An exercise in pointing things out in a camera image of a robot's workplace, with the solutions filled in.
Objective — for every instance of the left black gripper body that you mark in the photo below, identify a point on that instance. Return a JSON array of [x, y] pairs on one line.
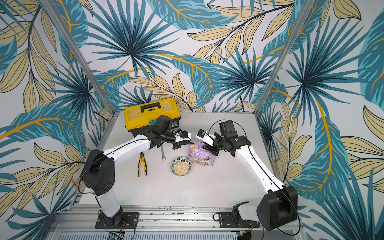
[[177, 144]]

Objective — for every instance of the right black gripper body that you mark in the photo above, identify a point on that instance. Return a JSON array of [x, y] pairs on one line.
[[213, 147]]

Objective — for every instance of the purple oats bag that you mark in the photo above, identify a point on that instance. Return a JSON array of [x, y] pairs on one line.
[[198, 155]]

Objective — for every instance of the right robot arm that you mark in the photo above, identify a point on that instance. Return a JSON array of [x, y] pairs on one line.
[[279, 203]]

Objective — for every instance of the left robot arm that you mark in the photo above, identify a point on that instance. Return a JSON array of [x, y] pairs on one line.
[[98, 173]]

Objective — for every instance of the green leaf pattern bowl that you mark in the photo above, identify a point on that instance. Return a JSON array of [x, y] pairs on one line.
[[181, 166]]

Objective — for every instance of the silver open-end wrench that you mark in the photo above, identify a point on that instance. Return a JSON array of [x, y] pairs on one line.
[[163, 153]]

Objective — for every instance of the yellow black pliers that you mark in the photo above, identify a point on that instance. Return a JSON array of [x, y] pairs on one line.
[[142, 165]]

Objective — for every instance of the yellow black toolbox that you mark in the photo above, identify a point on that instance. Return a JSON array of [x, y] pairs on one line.
[[140, 117]]

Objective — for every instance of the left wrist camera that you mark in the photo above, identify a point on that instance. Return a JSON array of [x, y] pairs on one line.
[[182, 135]]

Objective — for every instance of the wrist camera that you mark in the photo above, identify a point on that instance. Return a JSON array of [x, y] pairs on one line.
[[182, 135], [205, 137]]

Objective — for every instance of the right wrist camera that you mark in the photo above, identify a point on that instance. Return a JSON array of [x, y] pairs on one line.
[[205, 137]]

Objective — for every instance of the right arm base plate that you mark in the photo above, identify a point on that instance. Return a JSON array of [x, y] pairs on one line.
[[231, 220]]

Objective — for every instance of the aluminium mounting rail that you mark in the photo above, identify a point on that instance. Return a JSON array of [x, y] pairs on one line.
[[165, 223]]

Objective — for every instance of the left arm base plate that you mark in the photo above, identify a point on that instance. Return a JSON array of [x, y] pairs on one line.
[[121, 220]]

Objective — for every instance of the right aluminium frame post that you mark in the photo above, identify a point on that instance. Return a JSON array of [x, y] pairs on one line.
[[298, 24]]

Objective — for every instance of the aluminium frame post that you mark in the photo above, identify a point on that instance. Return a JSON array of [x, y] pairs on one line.
[[57, 20], [298, 24]]

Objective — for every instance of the left aluminium frame post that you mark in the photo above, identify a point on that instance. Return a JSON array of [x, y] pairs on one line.
[[57, 20]]

